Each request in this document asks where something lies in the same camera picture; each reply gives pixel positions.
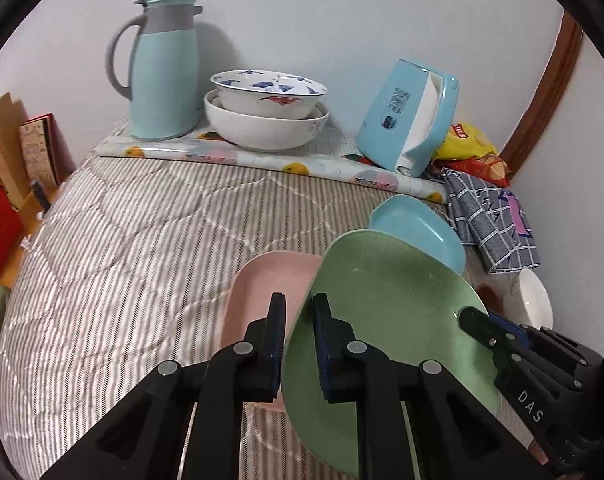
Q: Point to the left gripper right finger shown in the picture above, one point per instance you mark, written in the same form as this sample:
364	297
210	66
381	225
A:
413	421

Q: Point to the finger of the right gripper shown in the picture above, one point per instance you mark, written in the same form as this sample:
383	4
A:
486	327

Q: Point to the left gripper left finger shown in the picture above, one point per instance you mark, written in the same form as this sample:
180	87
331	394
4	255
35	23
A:
184	422

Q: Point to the white ceramic bowl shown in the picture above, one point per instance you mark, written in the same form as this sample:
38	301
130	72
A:
537	308

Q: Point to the green square plate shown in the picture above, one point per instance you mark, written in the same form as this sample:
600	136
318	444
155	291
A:
402	301

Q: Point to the pink square plate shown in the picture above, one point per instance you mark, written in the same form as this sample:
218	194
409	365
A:
290	273

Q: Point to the light blue square plate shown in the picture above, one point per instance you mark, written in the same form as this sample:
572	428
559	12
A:
418	225

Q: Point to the grey checkered cloth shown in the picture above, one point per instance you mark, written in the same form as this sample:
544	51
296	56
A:
492	220

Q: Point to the orange snack bag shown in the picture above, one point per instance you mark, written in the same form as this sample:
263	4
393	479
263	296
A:
490	168

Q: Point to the striped quilted table cover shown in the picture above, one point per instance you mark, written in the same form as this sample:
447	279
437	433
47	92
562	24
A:
133	266

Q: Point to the yellow chips bag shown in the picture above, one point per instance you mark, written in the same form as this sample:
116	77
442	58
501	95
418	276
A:
464	141

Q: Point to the light blue electric kettle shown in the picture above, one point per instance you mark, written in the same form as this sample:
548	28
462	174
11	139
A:
409	119

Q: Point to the fruit pattern mat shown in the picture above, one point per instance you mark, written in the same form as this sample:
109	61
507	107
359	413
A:
331	156

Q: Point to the patterned book box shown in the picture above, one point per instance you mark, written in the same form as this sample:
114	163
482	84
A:
45	153

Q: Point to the large white bowl bottom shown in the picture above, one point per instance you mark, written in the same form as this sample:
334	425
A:
263	133

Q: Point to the patterned white bowl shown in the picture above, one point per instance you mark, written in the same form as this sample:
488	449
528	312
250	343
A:
267	93

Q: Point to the light blue thermos jug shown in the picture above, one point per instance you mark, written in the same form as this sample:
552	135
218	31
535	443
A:
163	85

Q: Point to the brown cardboard box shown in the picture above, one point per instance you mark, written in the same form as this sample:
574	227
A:
13	177

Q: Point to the brown wooden door frame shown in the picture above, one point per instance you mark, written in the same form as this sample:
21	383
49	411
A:
547	96

